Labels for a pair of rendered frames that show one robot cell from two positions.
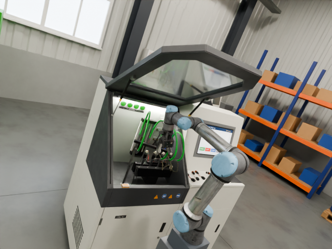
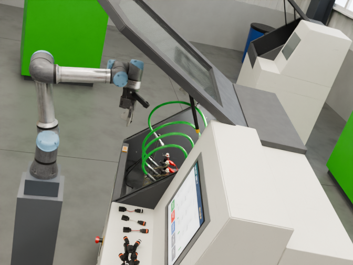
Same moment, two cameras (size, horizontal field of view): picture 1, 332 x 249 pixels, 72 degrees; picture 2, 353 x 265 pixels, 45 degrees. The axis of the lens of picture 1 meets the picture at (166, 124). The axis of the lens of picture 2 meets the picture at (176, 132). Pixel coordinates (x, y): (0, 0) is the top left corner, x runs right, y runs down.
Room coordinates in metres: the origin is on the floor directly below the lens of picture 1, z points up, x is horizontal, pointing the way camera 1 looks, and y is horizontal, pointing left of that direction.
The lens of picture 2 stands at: (2.66, -1.83, 2.35)
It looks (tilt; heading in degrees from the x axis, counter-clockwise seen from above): 27 degrees down; 117
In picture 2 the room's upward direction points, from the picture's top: 16 degrees clockwise
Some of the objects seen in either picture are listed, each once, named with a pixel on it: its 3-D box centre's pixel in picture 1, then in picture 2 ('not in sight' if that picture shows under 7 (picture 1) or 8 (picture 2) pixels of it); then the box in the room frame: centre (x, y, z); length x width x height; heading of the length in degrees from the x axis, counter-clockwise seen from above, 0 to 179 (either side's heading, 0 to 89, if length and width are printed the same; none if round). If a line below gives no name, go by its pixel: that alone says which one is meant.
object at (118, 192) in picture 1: (148, 194); (118, 180); (1.49, -0.07, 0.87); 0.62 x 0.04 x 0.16; 125
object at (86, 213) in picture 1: (119, 218); not in sight; (1.71, 0.08, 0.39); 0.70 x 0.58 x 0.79; 125
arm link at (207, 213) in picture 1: (200, 214); (47, 145); (1.20, -0.39, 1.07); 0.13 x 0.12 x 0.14; 136
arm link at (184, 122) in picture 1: (183, 121); (117, 68); (1.34, -0.09, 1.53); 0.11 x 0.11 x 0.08; 46
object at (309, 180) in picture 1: (291, 119); not in sight; (6.35, -3.13, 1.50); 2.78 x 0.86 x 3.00; 45
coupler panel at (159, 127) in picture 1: (161, 130); not in sight; (2.04, 0.02, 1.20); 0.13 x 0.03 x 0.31; 125
